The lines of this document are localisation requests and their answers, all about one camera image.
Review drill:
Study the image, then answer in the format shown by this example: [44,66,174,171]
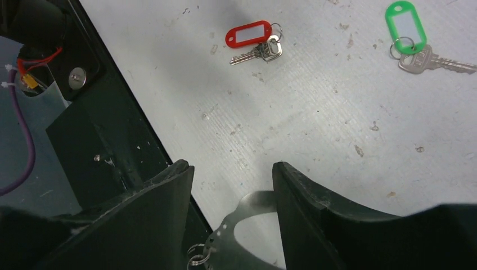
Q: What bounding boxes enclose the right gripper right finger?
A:
[272,161,476,269]

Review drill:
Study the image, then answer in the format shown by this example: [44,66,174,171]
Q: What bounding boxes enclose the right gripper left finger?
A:
[1,160,195,269]

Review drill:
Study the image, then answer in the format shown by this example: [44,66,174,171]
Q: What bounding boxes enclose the metal key holder ring plate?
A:
[187,191,280,269]

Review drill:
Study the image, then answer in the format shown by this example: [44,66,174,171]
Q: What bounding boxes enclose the green tagged key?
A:
[384,1,476,75]

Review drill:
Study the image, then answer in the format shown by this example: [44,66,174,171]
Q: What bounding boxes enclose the red tagged key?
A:
[225,20,283,66]

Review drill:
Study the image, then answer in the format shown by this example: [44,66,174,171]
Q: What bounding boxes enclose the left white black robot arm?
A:
[1,0,71,50]

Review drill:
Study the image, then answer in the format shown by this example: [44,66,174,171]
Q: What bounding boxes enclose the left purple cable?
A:
[0,63,37,197]

